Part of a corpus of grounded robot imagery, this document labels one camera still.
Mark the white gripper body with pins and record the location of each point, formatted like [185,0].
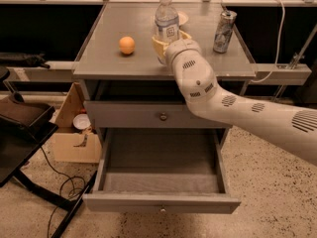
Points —
[181,52]

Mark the clear plastic water bottle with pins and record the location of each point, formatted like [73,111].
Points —
[166,27]

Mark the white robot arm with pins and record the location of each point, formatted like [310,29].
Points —
[292,128]

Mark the grey drawer cabinet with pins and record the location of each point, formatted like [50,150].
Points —
[105,74]

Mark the closed grey top drawer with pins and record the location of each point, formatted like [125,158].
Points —
[116,114]

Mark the open grey middle drawer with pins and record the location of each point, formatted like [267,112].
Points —
[161,170]

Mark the white bowl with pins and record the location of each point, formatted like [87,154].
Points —
[183,18]

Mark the orange fruit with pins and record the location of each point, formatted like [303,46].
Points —
[127,45]

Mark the silver drink can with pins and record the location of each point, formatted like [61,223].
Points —
[224,31]

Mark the white cup in box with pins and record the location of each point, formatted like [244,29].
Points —
[81,121]

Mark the cardboard box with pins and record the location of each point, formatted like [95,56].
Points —
[69,143]

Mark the black chair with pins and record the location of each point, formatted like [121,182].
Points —
[24,128]

